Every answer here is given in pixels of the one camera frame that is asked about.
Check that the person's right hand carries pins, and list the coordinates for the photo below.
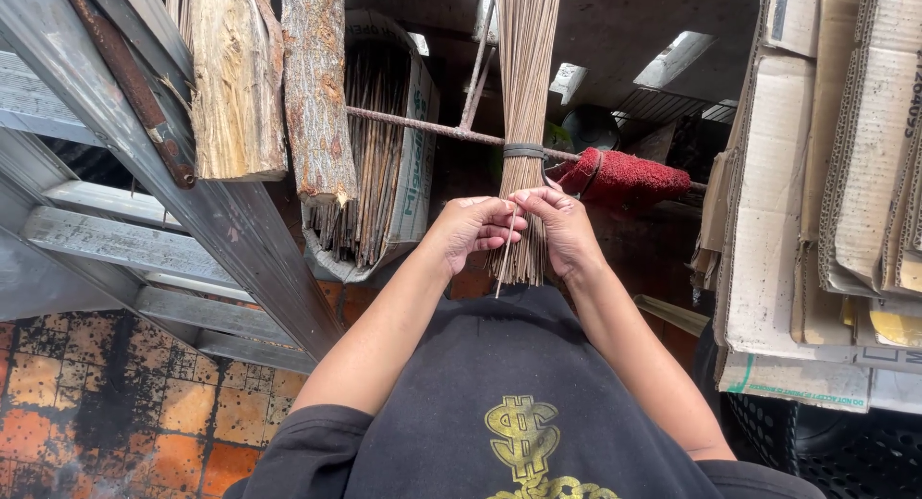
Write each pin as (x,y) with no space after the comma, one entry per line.
(565,229)

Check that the person's left hand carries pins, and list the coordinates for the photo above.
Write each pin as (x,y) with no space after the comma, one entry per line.
(464,232)

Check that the single thin broom stick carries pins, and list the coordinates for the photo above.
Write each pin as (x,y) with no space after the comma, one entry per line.
(507,250)

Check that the bundle of thin broom sticks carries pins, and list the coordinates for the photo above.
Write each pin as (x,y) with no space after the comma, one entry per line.
(526,124)

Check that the red rolled mat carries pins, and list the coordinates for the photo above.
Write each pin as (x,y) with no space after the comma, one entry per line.
(623,176)

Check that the dark band around bundle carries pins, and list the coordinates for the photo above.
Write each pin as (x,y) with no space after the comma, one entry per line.
(524,151)

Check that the dark round pot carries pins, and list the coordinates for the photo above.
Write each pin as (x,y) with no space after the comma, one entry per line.
(590,128)

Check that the rusty steel rebar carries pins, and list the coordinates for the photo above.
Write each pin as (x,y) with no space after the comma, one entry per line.
(425,126)

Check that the cardboard box of sticks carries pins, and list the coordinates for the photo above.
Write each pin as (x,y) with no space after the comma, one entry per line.
(382,153)

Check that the thin rusty upright rod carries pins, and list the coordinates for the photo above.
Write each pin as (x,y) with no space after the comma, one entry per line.
(477,67)

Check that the person's black printed shirt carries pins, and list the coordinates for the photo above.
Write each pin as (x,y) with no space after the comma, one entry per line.
(504,412)

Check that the bark-covered wood log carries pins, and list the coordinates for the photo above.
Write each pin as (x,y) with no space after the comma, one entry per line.
(315,88)

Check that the stack of flattened cardboard boxes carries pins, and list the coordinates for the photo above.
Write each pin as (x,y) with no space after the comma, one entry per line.
(821,196)

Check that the split pale wood log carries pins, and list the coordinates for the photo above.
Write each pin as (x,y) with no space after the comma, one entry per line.
(234,74)

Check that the aluminium ladder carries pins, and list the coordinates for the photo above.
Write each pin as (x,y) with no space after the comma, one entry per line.
(129,182)

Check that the black plastic crate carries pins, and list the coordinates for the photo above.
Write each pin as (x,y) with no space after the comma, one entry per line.
(828,448)

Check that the rusty metal bar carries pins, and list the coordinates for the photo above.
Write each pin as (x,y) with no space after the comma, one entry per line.
(129,81)

